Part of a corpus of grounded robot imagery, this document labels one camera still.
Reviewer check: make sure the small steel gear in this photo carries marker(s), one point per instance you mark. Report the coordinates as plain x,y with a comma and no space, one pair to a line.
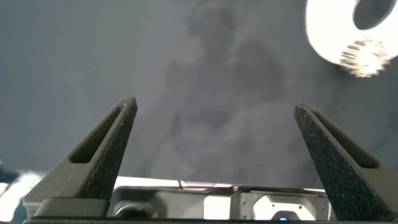
353,58

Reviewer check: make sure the round white plate with pins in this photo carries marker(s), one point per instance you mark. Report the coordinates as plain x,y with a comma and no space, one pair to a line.
326,31

